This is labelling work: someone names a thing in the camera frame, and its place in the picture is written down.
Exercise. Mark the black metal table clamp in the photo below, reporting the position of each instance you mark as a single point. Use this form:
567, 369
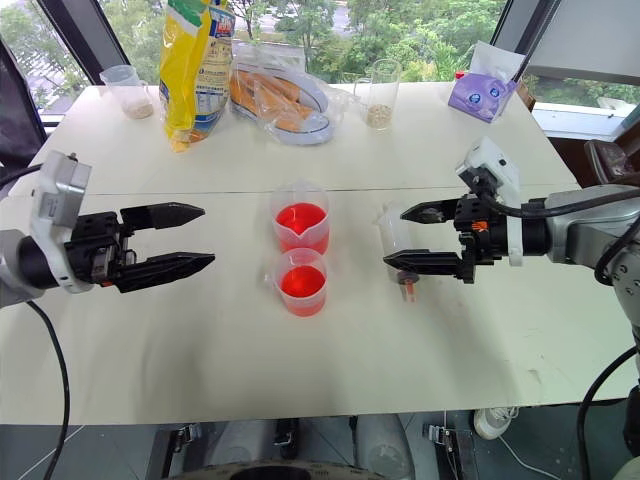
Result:
286, 432
185, 436
440, 434

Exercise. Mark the yellow snack bag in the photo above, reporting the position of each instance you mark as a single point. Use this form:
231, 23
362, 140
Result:
187, 75

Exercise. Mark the purple tissue pack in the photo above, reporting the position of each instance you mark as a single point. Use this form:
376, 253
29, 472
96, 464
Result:
477, 97

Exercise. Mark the dark rounded robot base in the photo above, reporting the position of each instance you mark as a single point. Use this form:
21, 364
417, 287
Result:
280, 472

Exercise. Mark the white window panel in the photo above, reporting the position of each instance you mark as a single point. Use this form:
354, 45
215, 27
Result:
590, 35

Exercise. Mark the tall glass with beans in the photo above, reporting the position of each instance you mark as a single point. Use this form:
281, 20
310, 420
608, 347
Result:
379, 100

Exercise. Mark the orange shoes in plastic bag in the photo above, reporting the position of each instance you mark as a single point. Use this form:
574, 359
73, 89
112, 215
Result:
260, 60

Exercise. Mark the small beaker red liquid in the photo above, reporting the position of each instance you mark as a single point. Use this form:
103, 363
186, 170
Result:
301, 285

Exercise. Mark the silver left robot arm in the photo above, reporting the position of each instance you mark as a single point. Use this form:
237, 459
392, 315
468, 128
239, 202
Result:
15, 270

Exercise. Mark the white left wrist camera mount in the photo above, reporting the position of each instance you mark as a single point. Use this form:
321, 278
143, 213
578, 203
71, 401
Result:
62, 187

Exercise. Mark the black mesh chair back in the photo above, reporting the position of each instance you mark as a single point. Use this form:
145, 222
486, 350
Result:
17, 110

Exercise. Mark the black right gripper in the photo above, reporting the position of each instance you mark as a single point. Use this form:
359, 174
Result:
487, 235

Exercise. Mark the large beaker red liquid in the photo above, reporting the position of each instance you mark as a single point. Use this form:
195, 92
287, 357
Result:
300, 222

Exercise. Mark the clear measuring cup with grains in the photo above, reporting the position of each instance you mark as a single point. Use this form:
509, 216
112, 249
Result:
131, 92

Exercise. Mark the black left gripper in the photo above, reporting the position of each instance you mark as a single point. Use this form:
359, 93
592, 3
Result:
92, 240

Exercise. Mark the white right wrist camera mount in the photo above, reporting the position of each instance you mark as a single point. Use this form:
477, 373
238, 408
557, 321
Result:
495, 162

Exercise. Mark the grey rounded robot leg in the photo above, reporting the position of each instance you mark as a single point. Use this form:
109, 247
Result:
382, 450

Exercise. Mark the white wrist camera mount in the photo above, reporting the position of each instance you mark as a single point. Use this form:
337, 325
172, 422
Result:
62, 187
495, 162

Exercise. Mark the brown leather chair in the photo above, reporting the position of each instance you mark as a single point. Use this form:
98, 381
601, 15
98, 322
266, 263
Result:
612, 160

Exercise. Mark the black window frame pillar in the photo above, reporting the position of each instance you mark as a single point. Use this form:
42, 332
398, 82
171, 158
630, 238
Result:
520, 22
82, 35

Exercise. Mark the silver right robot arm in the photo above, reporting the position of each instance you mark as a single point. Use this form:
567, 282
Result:
585, 225

